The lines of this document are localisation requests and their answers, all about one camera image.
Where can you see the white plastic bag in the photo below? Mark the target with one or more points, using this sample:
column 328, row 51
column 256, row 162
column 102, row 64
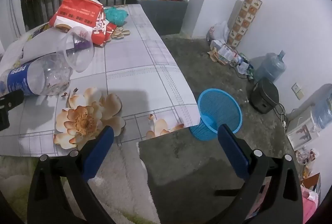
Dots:
column 219, row 32

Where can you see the pile of snack wrappers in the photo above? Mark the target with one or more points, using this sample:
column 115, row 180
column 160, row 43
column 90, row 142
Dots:
column 307, row 159

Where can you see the brown wooden box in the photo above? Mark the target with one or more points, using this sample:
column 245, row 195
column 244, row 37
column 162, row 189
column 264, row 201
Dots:
column 312, row 181

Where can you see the clear plastic cup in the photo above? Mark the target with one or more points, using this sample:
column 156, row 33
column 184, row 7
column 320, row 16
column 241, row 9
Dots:
column 83, row 60

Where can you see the grey cabinet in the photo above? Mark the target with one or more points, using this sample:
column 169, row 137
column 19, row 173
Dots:
column 160, row 16

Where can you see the wall socket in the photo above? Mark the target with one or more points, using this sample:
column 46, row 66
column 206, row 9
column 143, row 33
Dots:
column 297, row 90

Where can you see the pink bag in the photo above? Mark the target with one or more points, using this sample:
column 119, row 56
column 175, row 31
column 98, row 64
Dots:
column 308, row 203

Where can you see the pile of paper packaging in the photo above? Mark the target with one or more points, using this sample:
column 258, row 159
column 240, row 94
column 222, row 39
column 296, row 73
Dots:
column 224, row 51

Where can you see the blue water jug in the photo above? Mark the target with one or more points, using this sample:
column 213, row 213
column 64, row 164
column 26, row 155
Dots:
column 269, row 68
column 323, row 110

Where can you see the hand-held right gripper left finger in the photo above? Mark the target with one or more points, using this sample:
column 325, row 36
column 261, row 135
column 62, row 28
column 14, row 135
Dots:
column 99, row 151

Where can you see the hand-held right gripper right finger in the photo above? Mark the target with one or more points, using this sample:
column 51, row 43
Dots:
column 233, row 151

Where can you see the blue plastic mesh basket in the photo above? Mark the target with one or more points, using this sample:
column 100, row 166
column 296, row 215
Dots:
column 220, row 107

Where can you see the black rice cooker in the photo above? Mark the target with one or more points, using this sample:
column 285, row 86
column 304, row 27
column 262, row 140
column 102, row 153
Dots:
column 264, row 95

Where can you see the small white bag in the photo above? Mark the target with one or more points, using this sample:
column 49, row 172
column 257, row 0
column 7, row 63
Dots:
column 243, row 67

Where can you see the white fluffy blanket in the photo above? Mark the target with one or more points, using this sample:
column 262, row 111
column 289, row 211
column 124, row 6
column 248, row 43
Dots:
column 124, row 174

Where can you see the white paper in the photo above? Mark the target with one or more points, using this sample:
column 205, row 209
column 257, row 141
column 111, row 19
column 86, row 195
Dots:
column 39, row 45

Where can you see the tall patterned cardboard box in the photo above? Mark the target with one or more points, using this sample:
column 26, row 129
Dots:
column 246, row 19

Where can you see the purple snack bag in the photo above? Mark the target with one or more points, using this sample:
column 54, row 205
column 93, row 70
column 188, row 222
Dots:
column 81, row 44

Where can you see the floral tablecloth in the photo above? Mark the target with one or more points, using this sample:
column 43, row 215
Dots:
column 134, row 58

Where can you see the teal plastic bag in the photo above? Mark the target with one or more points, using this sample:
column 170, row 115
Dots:
column 116, row 16

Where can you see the white water dispenser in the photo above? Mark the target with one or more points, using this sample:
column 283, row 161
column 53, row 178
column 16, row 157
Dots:
column 300, row 130

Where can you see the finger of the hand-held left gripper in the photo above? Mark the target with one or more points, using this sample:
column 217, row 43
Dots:
column 11, row 103

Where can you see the clear plastic bottle blue label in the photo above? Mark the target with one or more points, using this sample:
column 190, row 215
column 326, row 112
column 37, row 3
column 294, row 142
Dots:
column 46, row 76

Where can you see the red snack bag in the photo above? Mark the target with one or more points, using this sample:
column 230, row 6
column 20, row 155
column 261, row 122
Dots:
column 77, row 10

